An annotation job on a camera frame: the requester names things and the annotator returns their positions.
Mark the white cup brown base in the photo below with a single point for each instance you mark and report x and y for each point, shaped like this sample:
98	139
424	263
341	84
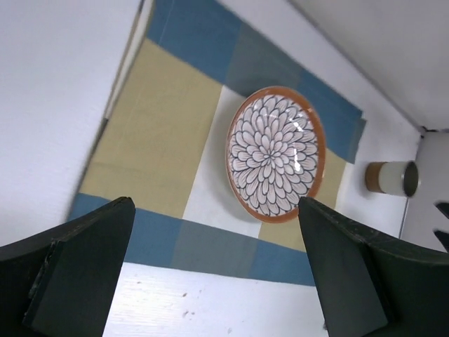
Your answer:
398	178

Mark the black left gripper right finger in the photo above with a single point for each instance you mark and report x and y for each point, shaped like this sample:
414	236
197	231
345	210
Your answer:
370	283

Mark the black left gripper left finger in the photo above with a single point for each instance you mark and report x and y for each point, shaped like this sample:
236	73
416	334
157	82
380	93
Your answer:
61	282

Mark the floral orange rimmed plate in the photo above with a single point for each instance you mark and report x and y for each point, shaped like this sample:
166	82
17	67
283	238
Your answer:
275	153

